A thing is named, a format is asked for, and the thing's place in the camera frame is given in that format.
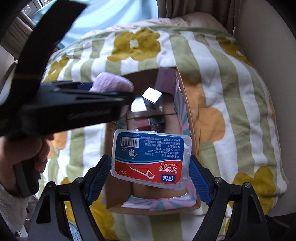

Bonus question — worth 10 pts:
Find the light blue sheet curtain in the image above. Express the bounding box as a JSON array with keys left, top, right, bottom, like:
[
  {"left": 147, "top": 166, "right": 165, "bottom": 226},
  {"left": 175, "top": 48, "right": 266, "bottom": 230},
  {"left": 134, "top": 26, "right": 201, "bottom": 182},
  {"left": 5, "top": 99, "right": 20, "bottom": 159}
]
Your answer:
[{"left": 30, "top": 0, "right": 159, "bottom": 49}]

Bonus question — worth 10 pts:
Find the white fleece sleeve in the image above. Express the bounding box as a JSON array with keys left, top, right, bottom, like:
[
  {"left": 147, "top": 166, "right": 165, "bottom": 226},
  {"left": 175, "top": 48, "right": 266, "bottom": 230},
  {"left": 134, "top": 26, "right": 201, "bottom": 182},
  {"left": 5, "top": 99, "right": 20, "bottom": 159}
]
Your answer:
[{"left": 1, "top": 184, "right": 30, "bottom": 233}]

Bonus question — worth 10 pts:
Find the window frame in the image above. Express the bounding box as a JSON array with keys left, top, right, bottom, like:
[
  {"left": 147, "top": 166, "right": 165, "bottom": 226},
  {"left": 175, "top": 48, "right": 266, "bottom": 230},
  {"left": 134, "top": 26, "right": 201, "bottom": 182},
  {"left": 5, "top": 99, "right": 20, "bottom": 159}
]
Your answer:
[{"left": 1, "top": 1, "right": 55, "bottom": 59}]

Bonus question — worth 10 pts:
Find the floral striped duvet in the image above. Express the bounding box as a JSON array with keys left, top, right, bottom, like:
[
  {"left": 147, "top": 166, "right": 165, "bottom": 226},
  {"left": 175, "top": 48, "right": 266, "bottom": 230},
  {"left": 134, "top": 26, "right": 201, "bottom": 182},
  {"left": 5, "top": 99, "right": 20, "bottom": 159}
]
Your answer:
[{"left": 37, "top": 26, "right": 288, "bottom": 240}]

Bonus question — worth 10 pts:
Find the cardboard box with pink lining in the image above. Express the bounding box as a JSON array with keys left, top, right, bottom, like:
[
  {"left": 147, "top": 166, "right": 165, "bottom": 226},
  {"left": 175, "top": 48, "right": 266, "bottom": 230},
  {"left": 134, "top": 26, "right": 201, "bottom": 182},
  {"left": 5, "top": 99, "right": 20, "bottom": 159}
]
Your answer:
[{"left": 104, "top": 67, "right": 200, "bottom": 215}]

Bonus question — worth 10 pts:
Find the pink fluffy sock roll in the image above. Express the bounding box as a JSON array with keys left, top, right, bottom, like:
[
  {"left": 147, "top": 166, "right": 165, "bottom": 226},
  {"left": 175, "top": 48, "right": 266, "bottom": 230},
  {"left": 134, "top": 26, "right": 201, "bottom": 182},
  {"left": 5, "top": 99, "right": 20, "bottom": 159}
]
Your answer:
[{"left": 89, "top": 71, "right": 135, "bottom": 118}]

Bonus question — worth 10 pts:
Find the small navy blue box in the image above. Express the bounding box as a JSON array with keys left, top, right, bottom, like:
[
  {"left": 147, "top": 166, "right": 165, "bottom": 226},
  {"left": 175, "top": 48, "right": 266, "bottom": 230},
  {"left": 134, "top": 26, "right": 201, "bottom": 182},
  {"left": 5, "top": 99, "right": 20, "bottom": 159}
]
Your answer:
[{"left": 142, "top": 87, "right": 163, "bottom": 110}]

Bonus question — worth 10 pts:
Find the right brown curtain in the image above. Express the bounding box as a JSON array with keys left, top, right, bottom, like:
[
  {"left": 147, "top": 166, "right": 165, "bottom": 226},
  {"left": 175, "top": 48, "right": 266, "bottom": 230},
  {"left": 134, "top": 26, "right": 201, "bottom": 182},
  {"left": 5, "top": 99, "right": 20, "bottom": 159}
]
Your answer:
[{"left": 157, "top": 0, "right": 242, "bottom": 34}]

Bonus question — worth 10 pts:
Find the red blue dental floss box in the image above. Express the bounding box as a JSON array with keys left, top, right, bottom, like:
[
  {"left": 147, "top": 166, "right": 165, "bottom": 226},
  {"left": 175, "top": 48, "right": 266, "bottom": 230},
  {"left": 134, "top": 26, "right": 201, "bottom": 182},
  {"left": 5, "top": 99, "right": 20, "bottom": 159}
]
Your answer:
[{"left": 111, "top": 130, "right": 192, "bottom": 190}]

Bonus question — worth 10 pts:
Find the clear plastic floss pick box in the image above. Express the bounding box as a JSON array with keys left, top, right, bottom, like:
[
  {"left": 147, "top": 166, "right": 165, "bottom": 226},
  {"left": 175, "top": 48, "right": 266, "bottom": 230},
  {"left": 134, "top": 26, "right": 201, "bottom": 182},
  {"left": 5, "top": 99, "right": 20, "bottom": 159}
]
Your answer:
[{"left": 130, "top": 97, "right": 147, "bottom": 113}]

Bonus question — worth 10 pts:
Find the red lipstick with black cap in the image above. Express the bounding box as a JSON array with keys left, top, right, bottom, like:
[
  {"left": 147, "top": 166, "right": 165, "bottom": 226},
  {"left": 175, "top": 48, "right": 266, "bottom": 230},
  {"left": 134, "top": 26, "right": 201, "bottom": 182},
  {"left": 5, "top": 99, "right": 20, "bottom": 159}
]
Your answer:
[{"left": 127, "top": 116, "right": 166, "bottom": 132}]

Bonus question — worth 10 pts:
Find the person's left hand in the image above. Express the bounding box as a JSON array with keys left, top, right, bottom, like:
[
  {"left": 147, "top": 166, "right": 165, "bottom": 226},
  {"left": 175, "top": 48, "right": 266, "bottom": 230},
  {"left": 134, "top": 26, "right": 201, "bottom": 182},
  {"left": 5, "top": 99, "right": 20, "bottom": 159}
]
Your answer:
[{"left": 1, "top": 134, "right": 54, "bottom": 196}]

